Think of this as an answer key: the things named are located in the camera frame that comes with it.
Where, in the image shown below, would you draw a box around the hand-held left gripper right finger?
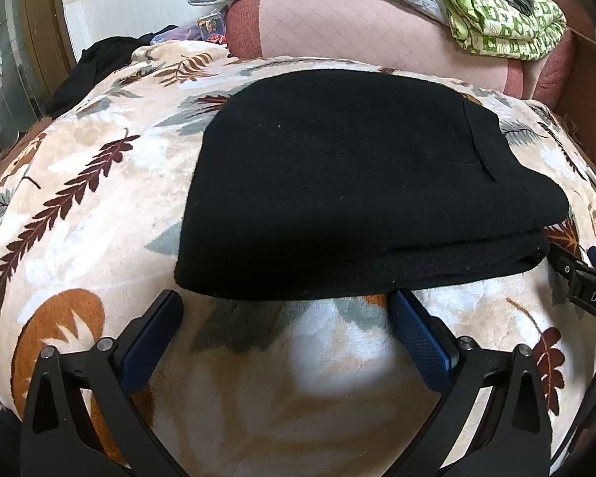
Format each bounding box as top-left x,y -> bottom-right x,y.
390,288 -> 552,477

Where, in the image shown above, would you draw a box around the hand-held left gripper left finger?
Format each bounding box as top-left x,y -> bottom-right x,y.
20,289 -> 190,477

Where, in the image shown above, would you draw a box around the black pants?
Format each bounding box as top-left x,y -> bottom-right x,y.
173,68 -> 571,301

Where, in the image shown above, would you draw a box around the leaf print fleece blanket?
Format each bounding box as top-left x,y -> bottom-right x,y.
0,40 -> 596,477

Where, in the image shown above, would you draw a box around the green printed blanket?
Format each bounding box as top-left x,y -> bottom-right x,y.
422,0 -> 568,60

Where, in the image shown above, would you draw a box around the black cloth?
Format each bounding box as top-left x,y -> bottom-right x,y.
45,25 -> 180,120

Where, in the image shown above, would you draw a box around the wooden wardrobe with glass door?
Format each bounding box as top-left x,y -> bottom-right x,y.
0,0 -> 77,184

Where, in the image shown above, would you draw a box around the purple plastic bag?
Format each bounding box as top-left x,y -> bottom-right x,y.
151,25 -> 199,45

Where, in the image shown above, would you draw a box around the pink quilted bedding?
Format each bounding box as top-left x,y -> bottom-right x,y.
226,0 -> 574,110

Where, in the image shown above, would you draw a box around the small colourful box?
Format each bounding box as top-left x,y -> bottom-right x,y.
197,12 -> 229,43

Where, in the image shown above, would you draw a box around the brown wooden bed frame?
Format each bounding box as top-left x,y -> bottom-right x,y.
551,0 -> 596,160

